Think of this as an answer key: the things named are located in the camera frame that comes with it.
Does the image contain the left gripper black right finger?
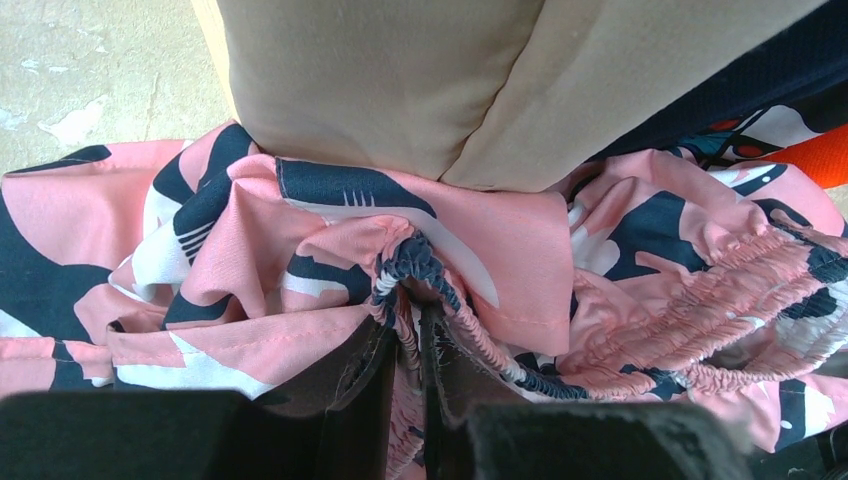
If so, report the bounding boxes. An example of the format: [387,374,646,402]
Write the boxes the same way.
[420,306,752,479]

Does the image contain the beige shorts on hanger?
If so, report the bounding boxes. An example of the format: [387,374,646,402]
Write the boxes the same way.
[193,1,817,192]

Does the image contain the patterned shorts on hanger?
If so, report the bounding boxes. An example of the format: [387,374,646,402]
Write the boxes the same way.
[665,82,847,170]

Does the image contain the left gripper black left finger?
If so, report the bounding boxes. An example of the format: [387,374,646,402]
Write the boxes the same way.
[1,320,397,479]

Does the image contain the navy shorts on hanger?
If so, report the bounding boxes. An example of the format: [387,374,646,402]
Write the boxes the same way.
[593,1,847,159]

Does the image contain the pink shark print shorts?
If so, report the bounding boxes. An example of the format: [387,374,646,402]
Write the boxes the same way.
[1,123,847,479]

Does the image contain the orange shorts on hanger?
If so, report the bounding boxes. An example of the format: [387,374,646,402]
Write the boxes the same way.
[768,125,848,189]

